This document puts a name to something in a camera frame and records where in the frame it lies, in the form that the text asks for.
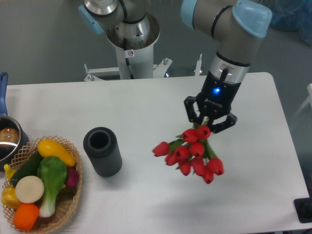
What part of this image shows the yellow bell pepper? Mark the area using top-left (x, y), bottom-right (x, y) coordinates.
top-left (1, 186), bottom-right (22, 210)

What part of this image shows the yellow squash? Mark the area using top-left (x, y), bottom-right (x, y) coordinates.
top-left (37, 139), bottom-right (76, 167)

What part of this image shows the dark grey ribbed vase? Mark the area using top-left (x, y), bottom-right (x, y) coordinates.
top-left (83, 127), bottom-right (122, 177)

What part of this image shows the blue handled saucepan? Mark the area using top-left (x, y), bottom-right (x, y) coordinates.
top-left (0, 72), bottom-right (29, 172)

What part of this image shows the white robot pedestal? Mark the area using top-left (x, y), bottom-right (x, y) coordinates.
top-left (84, 13), bottom-right (173, 81)

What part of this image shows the orange fruit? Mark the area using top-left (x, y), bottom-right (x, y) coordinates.
top-left (13, 203), bottom-right (39, 231)

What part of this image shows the white furniture piece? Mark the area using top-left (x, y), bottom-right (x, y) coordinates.
top-left (292, 83), bottom-right (312, 119)

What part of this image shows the green cucumber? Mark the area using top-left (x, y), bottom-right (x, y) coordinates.
top-left (10, 151), bottom-right (43, 187)

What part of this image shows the yellow banana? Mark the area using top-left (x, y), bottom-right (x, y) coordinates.
top-left (3, 164), bottom-right (17, 181)

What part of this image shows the black cable on pedestal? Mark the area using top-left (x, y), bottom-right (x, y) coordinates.
top-left (123, 38), bottom-right (135, 80)

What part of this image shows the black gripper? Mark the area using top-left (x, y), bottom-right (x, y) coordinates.
top-left (184, 70), bottom-right (240, 134)

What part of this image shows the black device at edge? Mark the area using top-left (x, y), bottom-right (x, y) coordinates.
top-left (293, 197), bottom-right (312, 223)

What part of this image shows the woven wicker basket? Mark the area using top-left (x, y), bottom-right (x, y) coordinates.
top-left (2, 136), bottom-right (82, 234)

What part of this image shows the blue plastic bag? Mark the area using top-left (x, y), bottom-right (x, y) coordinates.
top-left (262, 0), bottom-right (312, 45)

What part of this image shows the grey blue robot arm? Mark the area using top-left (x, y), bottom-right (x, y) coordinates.
top-left (78, 0), bottom-right (272, 133)

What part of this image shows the red tulip bouquet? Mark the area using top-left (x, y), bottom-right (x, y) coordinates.
top-left (152, 118), bottom-right (224, 184)

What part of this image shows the green bok choy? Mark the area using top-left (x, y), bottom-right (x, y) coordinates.
top-left (37, 156), bottom-right (67, 218)

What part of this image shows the purple red radish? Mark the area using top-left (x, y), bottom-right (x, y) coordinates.
top-left (65, 167), bottom-right (79, 188)

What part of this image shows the white round radish slice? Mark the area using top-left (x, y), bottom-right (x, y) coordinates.
top-left (15, 175), bottom-right (44, 203)

